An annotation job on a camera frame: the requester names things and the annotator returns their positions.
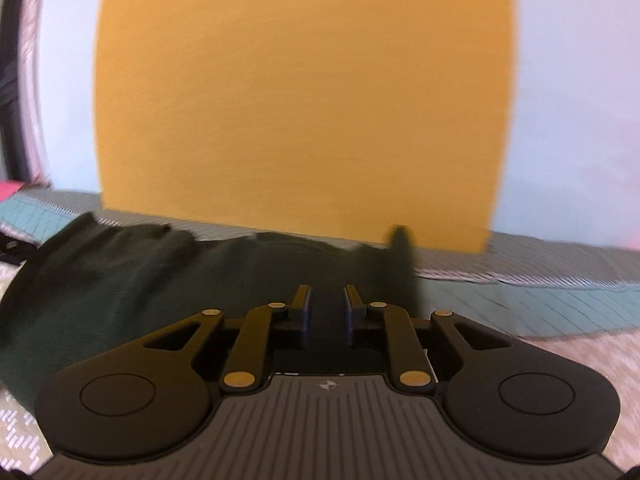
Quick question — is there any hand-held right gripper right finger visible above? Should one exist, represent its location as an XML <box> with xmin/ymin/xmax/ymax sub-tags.
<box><xmin>342</xmin><ymin>284</ymin><xmax>512</xmax><ymax>392</ymax></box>

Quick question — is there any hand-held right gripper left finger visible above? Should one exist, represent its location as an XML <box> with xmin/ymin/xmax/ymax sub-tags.
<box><xmin>142</xmin><ymin>284</ymin><xmax>315</xmax><ymax>392</ymax></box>

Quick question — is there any dark green sweater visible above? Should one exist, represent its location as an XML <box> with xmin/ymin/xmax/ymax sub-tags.
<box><xmin>0</xmin><ymin>212</ymin><xmax>427</xmax><ymax>407</ymax></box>

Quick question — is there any beige zigzag patterned blanket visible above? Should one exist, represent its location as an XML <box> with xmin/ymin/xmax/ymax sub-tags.
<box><xmin>0</xmin><ymin>187</ymin><xmax>640</xmax><ymax>467</ymax></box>

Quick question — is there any orange headboard panel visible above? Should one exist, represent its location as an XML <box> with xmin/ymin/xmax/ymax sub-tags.
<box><xmin>92</xmin><ymin>0</ymin><xmax>524</xmax><ymax>255</ymax></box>

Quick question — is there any pink floral curtain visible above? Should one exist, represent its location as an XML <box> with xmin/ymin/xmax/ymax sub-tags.
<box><xmin>19</xmin><ymin>0</ymin><xmax>57</xmax><ymax>187</ymax></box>

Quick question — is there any dark window frame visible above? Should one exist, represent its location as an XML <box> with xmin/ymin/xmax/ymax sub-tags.
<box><xmin>0</xmin><ymin>0</ymin><xmax>32</xmax><ymax>182</ymax></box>

